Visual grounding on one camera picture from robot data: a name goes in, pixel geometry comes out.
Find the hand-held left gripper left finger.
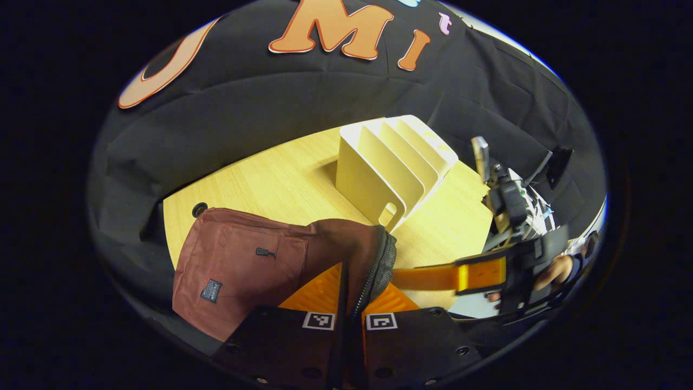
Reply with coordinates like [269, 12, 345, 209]
[211, 263, 345, 390]

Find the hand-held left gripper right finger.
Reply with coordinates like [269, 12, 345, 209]
[346, 282, 482, 390]

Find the maroon schoolbag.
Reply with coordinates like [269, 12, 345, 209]
[172, 207, 397, 342]

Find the white bookshelf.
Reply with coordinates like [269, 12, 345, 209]
[336, 115, 459, 233]

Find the white electronic device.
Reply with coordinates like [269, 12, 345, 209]
[519, 184, 557, 239]

